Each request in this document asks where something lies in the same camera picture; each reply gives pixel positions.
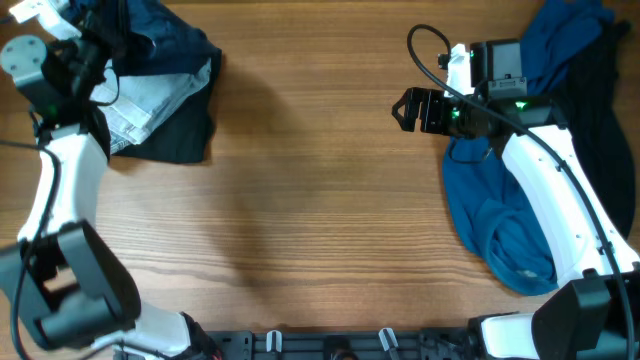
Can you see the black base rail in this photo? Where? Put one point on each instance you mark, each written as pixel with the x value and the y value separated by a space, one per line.
pixel 384 344

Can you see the folded light blue jeans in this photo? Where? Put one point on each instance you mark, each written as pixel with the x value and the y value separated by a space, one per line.
pixel 138 105

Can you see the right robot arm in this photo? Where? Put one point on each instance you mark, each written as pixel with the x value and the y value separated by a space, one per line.
pixel 595 312

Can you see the teal blue shirt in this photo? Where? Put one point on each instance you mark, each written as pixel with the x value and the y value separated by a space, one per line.
pixel 491 213

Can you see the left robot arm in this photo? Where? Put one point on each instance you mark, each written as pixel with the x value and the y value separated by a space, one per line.
pixel 65 287

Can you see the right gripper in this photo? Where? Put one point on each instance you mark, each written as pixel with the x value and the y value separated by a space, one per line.
pixel 433 99

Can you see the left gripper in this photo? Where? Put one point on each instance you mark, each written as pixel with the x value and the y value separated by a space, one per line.
pixel 109 32

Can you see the dark navy shorts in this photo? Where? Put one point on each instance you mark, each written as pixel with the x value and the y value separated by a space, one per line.
pixel 152 39

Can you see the black garment with logo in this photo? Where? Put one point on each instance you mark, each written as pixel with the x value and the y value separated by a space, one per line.
pixel 586 97

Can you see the folded black garment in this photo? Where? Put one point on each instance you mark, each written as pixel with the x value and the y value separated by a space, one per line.
pixel 184 136

